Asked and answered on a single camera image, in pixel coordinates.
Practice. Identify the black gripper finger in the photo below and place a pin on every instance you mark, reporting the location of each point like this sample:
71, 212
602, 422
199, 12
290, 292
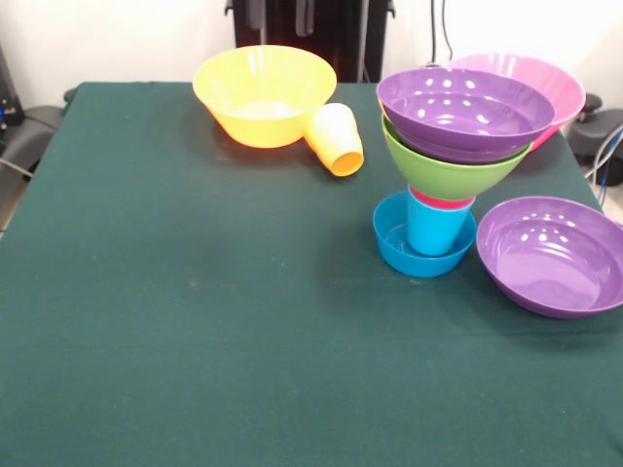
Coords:
254, 13
304, 15

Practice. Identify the orange bowl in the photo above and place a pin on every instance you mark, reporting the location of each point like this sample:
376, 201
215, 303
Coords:
263, 131

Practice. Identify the orange cup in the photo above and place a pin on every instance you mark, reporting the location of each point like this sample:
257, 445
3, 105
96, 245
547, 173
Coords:
336, 146

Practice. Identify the purple bowl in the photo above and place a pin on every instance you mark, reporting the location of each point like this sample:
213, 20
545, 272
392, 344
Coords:
438, 112
550, 272

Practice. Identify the green bowl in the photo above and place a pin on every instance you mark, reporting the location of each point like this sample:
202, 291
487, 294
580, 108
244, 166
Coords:
448, 177

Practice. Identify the red cup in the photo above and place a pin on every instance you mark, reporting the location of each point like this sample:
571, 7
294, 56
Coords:
440, 200

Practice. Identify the blue cup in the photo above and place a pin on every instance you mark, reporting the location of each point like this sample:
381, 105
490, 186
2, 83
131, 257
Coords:
435, 233

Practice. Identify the blue bowl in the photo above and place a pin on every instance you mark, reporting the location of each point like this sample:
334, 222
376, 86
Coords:
394, 258

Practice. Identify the pink bowl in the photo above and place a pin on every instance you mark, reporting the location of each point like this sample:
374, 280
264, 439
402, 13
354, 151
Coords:
564, 92

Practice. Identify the black computer tower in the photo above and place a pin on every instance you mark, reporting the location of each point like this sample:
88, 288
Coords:
10, 97

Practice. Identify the black knobbed device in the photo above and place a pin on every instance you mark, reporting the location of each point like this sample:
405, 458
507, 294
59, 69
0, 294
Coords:
608, 131

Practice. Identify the dark green tablecloth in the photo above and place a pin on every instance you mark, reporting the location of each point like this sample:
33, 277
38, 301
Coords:
194, 389

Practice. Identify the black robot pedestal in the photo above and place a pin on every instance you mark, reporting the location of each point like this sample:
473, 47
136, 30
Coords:
336, 44

